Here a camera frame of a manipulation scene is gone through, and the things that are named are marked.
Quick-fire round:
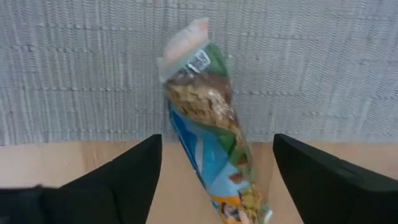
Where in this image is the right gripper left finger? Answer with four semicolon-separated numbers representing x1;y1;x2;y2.
42;133;164;224

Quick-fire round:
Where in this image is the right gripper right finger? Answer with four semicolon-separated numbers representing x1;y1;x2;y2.
272;133;398;224

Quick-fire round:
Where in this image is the blue orange granola bar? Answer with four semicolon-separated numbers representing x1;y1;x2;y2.
157;17;274;224

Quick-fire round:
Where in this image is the grey woven table mat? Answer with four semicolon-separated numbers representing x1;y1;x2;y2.
0;0;398;146

